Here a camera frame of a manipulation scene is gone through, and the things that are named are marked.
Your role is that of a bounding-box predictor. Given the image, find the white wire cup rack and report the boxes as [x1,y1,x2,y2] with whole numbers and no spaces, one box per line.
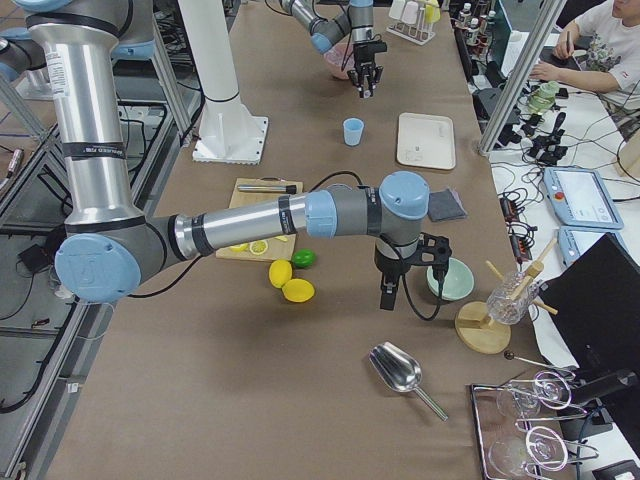
[386,15,436,46]

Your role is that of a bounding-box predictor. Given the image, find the cream rabbit tray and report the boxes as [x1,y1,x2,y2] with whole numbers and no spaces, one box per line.
[396,112,456,170]

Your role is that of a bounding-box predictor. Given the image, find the aluminium frame post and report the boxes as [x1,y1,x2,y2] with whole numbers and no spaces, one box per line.
[478,0,566,157]

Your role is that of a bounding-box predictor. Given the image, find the seated person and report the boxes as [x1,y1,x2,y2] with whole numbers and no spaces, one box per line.
[530,0,639,109]

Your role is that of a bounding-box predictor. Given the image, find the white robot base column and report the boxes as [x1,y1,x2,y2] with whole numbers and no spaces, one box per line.
[179,0,269,165]

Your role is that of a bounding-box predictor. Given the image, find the wooden cup stand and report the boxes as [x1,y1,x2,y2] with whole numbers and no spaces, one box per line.
[455,238,558,354]

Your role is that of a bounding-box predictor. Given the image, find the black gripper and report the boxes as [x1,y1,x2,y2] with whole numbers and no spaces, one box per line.
[348,40,387,99]
[374,232,450,310]

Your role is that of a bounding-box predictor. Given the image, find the metal ice scoop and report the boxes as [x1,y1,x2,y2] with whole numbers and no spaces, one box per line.
[369,342,449,421]

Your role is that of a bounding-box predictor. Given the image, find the wooden cutting board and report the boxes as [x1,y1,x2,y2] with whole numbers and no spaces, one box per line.
[206,177,303,262]

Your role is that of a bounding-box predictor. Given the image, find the white plastic cup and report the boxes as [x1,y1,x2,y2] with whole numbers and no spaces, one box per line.
[388,0,405,20]

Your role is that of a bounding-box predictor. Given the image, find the yellow plastic cup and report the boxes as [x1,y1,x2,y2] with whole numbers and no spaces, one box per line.
[424,0,441,25]

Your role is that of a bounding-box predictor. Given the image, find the yellow lemon inner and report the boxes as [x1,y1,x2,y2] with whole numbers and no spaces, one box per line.
[282,278,315,303]

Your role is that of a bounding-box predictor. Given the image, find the green lime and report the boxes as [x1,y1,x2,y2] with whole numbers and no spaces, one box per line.
[291,248,317,269]

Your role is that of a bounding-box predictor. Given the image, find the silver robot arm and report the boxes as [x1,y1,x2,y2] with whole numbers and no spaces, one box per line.
[13,1,451,310]
[265,0,387,98]

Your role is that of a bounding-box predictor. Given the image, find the mint green bowl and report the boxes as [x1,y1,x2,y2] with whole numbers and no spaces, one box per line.
[442,258,475,301]

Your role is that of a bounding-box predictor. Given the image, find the yellow lemon outer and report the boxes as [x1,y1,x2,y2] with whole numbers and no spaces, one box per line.
[268,259,293,289]

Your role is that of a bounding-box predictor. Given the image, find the clear textured glass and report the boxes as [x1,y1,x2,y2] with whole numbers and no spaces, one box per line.
[487,272,540,325]

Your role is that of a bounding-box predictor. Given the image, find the dark tray with glasses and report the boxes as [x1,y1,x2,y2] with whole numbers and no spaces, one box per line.
[469,370,599,479]

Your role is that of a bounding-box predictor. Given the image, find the lemon slice inner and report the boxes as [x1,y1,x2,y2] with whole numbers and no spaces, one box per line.
[248,239,269,256]

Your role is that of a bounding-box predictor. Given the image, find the yellow lemon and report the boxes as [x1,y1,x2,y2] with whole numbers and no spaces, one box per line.
[268,259,293,289]
[282,278,315,303]

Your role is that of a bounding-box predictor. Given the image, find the pink bowl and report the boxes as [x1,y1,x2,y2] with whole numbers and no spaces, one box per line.
[323,43,354,80]

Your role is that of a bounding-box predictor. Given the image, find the light blue plastic cup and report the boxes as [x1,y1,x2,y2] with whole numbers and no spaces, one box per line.
[343,117,364,147]

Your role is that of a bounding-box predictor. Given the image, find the pink plastic cup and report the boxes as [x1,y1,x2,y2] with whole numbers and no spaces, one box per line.
[401,0,420,26]

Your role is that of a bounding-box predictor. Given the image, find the lemon slice near edge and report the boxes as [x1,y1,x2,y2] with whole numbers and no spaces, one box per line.
[228,242,249,253]

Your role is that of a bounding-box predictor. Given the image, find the grey folded cloth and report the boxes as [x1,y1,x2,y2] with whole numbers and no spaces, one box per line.
[428,188,467,222]

